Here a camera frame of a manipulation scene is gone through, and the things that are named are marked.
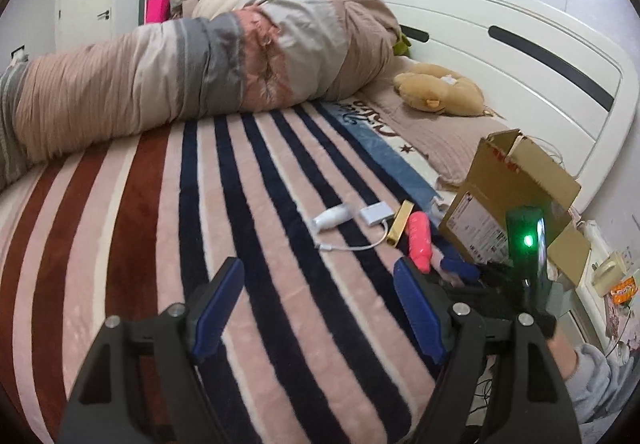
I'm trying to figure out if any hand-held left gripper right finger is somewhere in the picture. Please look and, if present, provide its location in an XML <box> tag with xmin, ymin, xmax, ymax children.
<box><xmin>392</xmin><ymin>256</ymin><xmax>583</xmax><ymax>444</ymax></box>

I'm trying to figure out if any pink ribbed plastic toy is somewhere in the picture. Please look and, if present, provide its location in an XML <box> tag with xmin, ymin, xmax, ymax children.
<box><xmin>406</xmin><ymin>211</ymin><xmax>435</xmax><ymax>272</ymax></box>

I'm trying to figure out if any pink box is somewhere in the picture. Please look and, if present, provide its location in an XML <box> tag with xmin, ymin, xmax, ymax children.
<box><xmin>146</xmin><ymin>0</ymin><xmax>172</xmax><ymax>24</ymax></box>

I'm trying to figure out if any orange snack packet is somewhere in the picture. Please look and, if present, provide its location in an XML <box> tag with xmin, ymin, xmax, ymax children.
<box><xmin>609</xmin><ymin>276</ymin><xmax>640</xmax><ymax>307</ymax></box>

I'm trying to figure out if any grey striped cloth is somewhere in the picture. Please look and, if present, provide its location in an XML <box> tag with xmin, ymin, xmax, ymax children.
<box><xmin>0</xmin><ymin>61</ymin><xmax>33</xmax><ymax>190</ymax></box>

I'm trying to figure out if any rolled beige grey duvet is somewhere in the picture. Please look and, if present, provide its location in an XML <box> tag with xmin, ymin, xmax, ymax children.
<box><xmin>12</xmin><ymin>0</ymin><xmax>403</xmax><ymax>162</ymax></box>

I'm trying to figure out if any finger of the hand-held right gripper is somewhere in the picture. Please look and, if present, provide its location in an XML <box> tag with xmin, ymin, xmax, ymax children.
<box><xmin>434</xmin><ymin>248</ymin><xmax>488</xmax><ymax>287</ymax></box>

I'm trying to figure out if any striped fleece blanket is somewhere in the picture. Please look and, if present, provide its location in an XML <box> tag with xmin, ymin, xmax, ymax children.
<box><xmin>0</xmin><ymin>101</ymin><xmax>453</xmax><ymax>444</ymax></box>

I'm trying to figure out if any gold rectangular bar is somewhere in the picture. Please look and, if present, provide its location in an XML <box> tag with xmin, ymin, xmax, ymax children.
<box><xmin>386</xmin><ymin>200</ymin><xmax>416</xmax><ymax>247</ymax></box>

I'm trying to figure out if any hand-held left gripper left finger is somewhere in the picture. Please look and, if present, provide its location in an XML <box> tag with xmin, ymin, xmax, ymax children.
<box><xmin>57</xmin><ymin>256</ymin><xmax>246</xmax><ymax>444</ymax></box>

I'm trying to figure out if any white adapter with cable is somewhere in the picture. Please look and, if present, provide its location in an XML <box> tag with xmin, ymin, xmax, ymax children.
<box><xmin>316</xmin><ymin>204</ymin><xmax>392</xmax><ymax>252</ymax></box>

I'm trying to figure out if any white bed headboard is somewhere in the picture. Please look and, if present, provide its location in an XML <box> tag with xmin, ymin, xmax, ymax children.
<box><xmin>369</xmin><ymin>0</ymin><xmax>632</xmax><ymax>215</ymax></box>

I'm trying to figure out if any tan plush toy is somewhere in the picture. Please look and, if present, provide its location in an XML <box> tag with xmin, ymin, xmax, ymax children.
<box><xmin>392</xmin><ymin>64</ymin><xmax>486</xmax><ymax>117</ymax></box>

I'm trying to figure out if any brown cardboard box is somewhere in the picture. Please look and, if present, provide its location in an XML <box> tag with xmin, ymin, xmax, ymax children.
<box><xmin>439</xmin><ymin>129</ymin><xmax>592</xmax><ymax>287</ymax></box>

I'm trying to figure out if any white tube bottle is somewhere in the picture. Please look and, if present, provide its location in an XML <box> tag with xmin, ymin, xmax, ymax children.
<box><xmin>310</xmin><ymin>204</ymin><xmax>355</xmax><ymax>232</ymax></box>

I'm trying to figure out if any blue printed bed sheet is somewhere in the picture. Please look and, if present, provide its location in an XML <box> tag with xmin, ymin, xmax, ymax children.
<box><xmin>320</xmin><ymin>96</ymin><xmax>443</xmax><ymax>212</ymax></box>

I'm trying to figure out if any white nightstand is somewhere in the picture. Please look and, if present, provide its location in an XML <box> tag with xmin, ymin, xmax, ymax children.
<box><xmin>572</xmin><ymin>220</ymin><xmax>640</xmax><ymax>355</ymax></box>

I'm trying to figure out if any cream plastic holder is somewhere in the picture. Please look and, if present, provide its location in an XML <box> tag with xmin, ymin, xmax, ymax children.
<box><xmin>592</xmin><ymin>251</ymin><xmax>628</xmax><ymax>297</ymax></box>

